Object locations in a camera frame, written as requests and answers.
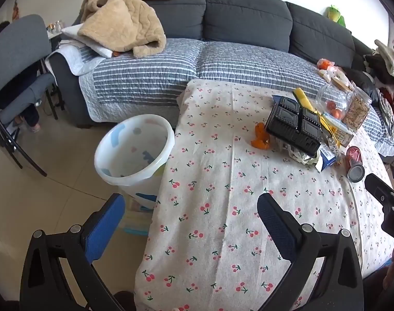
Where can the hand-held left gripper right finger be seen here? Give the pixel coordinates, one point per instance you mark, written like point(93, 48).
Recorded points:
point(278, 230)

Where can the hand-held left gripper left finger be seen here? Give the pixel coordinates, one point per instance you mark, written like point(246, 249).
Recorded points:
point(103, 230)

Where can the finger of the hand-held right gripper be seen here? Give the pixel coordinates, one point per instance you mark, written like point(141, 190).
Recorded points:
point(379, 188)

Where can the red drink can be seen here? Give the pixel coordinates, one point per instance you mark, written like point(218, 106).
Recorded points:
point(355, 165)

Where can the blue white carton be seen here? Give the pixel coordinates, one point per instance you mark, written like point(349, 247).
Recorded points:
point(328, 158)

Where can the white yellow snack box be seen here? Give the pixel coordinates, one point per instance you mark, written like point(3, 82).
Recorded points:
point(341, 132)

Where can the snack wrapper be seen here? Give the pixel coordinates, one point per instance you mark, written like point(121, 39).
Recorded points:
point(302, 155)

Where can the white patterned plastic bin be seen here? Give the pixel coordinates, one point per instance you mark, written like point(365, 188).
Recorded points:
point(132, 155)

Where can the orange peel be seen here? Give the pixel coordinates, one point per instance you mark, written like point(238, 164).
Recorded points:
point(261, 143)
point(260, 129)

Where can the black plastic tray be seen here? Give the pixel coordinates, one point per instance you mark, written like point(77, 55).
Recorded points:
point(294, 126)

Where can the yellow packet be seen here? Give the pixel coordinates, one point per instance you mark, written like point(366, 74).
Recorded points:
point(305, 98)

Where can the person's right hand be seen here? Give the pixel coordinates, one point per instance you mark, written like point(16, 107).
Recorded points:
point(389, 272)

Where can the cherry print tablecloth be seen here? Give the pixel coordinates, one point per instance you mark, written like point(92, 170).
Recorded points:
point(216, 201)

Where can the grey knitted blanket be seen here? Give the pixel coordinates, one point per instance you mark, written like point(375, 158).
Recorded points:
point(387, 113)

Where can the glass jar of biscuit sticks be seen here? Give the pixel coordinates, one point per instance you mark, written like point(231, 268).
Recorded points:
point(357, 110)

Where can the orange fruit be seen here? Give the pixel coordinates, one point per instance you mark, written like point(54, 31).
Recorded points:
point(331, 105)
point(337, 113)

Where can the round glass jar wooden lid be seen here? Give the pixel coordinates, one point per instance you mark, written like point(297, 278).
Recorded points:
point(329, 95)

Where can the black cushion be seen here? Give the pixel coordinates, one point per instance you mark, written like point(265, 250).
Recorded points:
point(362, 82)

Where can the plastic bag of oranges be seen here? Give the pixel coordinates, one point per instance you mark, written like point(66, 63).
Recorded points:
point(333, 71)

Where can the pile of clothes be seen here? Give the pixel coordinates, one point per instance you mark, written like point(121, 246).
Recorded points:
point(386, 61)

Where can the grey white striped quilt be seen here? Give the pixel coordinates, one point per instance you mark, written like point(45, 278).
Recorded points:
point(145, 77)

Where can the light grey quilted cover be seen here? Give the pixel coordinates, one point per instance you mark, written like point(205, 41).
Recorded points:
point(70, 56)

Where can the green plush toy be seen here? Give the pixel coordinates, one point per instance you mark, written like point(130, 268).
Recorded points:
point(335, 14)

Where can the white pillow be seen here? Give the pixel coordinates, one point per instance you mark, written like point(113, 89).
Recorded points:
point(96, 47)

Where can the white side table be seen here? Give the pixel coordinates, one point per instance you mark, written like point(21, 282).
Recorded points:
point(54, 37)

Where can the grey office chair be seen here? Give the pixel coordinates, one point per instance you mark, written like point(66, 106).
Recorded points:
point(19, 42)

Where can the small glass jar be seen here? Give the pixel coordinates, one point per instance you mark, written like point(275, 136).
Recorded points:
point(59, 26)
point(51, 28)

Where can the beige fleece blanket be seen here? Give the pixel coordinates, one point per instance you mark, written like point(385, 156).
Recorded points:
point(122, 22)

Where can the dark grey sofa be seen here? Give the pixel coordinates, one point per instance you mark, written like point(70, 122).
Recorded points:
point(245, 13)

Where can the red wall decoration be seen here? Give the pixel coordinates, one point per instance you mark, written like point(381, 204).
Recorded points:
point(15, 9)

